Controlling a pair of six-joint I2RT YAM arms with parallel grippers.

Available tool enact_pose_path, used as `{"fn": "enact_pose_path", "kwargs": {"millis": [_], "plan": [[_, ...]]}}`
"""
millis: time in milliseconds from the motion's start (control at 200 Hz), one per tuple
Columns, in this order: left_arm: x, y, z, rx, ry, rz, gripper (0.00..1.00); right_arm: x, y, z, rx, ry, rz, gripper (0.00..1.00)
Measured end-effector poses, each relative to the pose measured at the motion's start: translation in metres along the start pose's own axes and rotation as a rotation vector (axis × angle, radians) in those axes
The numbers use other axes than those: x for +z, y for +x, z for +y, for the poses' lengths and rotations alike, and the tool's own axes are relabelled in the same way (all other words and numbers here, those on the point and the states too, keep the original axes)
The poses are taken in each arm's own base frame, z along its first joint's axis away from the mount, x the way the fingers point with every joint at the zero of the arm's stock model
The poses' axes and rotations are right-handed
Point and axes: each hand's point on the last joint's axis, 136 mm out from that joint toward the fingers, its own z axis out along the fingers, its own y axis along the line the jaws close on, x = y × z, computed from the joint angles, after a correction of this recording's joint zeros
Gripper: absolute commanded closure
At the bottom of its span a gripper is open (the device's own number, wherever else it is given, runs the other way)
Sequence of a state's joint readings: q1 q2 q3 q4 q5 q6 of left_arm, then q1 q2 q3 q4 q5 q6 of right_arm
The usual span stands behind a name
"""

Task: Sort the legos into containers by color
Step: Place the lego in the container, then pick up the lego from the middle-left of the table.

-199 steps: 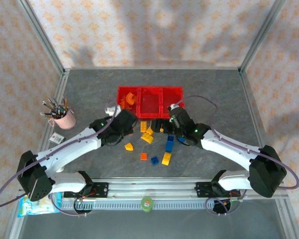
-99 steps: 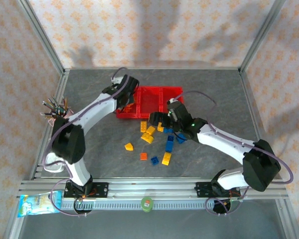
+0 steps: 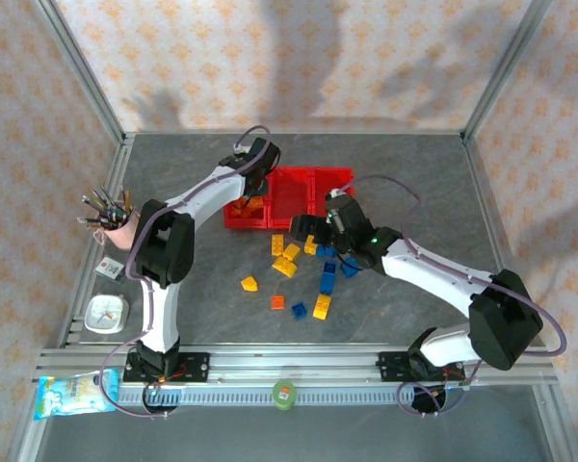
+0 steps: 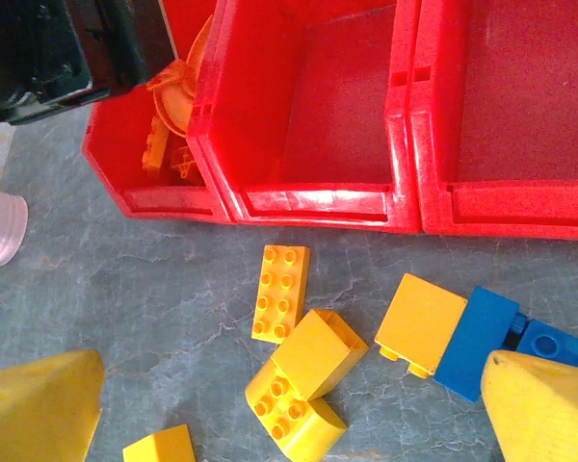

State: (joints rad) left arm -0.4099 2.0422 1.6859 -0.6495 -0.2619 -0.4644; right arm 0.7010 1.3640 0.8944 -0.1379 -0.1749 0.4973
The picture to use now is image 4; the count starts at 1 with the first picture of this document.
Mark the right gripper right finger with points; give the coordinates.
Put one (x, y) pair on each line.
(549, 414)

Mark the orange long studded lego plate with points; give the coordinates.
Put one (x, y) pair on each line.
(155, 144)

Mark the blue lego brick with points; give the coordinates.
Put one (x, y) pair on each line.
(477, 344)
(554, 346)

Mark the small yellow sloped lego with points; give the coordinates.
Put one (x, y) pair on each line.
(160, 445)

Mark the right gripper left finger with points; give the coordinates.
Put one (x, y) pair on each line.
(34, 409)

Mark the red plastic bin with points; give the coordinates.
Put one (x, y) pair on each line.
(125, 144)
(520, 120)
(318, 120)

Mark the yellow lego plate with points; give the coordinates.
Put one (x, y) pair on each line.
(281, 293)

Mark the pink cup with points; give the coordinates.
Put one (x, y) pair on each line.
(0, 226)

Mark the orange curved lego piece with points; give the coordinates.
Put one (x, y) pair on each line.
(180, 96)

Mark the yellow rounded lego brick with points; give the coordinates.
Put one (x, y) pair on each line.
(294, 423)

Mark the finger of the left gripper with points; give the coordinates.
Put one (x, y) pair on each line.
(120, 43)

